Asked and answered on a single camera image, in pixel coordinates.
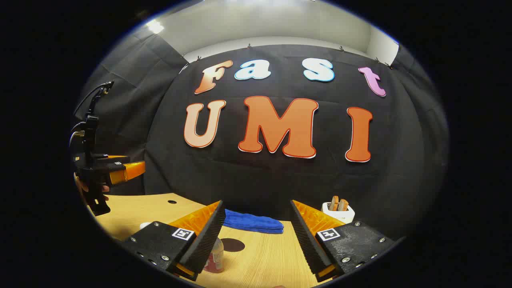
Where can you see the silver water bottle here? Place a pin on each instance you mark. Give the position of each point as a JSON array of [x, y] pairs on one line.
[[215, 256]]

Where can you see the white toaster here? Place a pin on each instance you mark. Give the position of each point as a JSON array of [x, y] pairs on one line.
[[340, 216]]

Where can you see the blue folded towel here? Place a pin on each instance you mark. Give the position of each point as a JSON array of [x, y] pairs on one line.
[[252, 222]]

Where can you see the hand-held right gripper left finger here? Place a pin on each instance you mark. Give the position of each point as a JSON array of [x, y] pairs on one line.
[[206, 240]]

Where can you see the white teacup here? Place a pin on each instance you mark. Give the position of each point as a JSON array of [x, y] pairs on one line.
[[144, 225]]

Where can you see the bright ceiling light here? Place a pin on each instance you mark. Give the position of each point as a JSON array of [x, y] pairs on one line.
[[155, 26]]

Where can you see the dark round coaster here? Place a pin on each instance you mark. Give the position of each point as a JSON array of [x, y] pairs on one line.
[[234, 244]]

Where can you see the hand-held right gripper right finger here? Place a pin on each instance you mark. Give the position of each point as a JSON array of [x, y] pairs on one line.
[[310, 248]]

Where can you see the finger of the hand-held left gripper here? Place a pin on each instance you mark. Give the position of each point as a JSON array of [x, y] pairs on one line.
[[128, 171], [110, 159]]

